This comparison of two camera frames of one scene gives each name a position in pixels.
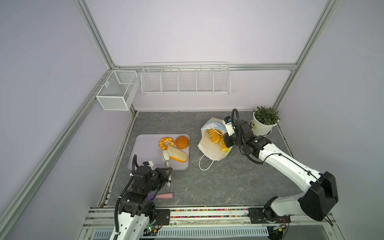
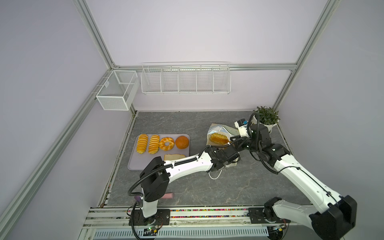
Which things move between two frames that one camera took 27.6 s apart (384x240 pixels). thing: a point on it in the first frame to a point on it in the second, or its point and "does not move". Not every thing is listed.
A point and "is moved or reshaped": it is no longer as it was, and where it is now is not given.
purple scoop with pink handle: [165, 195] does not move
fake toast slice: [177, 154] is moved or reshaped
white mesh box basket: [119, 90] does not move
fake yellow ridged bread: [214, 134] to [142, 142]
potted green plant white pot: [264, 119] does not move
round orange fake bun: [182, 142] does not move
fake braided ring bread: [166, 139] does not move
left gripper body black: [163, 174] to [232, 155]
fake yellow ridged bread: [223, 146] to [153, 148]
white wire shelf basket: [186, 78] does not move
